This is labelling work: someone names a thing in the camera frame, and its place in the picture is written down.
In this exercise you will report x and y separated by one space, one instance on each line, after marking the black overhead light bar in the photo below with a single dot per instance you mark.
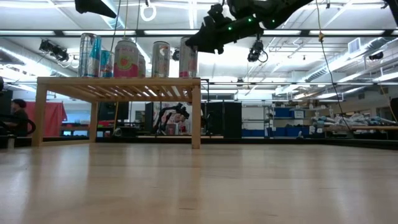
140 32

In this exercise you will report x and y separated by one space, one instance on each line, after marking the black ceiling spotlight cluster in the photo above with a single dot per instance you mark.
54 49

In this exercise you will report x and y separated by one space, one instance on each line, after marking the black cabinet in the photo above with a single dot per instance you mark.
224 119

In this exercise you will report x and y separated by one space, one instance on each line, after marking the black monitor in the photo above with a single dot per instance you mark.
109 112

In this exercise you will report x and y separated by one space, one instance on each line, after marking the white Celsius can black lid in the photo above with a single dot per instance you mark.
160 60
188 63

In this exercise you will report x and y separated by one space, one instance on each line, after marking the black hanging camera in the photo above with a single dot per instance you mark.
255 51

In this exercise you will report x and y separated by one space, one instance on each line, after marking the red cloth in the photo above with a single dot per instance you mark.
56 118

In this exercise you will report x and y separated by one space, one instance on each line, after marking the black background robot arm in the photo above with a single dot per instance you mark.
180 109

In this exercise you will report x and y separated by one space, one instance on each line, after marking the black round ceiling fixture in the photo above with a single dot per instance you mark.
175 55

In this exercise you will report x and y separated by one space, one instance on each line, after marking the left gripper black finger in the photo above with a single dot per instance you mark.
93 7

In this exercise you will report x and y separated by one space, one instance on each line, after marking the person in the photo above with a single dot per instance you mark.
18 119

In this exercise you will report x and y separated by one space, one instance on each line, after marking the black ceiling dome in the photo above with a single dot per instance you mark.
376 56

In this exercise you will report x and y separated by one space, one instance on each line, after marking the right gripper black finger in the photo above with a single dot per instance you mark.
206 42

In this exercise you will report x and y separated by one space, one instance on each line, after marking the black box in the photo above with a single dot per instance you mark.
4 96

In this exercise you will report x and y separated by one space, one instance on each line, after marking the wooden slatted shelf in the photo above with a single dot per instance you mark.
118 81

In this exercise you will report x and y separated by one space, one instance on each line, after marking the white ceiling air vent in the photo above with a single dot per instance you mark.
354 45

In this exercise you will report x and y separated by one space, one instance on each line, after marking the cluttered wooden workbench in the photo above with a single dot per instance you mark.
357 127

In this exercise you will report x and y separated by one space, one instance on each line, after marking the pink white Spindrift can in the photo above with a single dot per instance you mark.
142 67
126 62

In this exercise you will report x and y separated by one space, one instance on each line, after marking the blue storage bin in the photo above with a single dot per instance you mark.
283 112
280 132

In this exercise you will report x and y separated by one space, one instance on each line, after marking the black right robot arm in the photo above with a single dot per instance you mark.
280 12

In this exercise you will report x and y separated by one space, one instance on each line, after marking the blue silver Red Bull can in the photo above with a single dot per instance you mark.
107 65
88 56

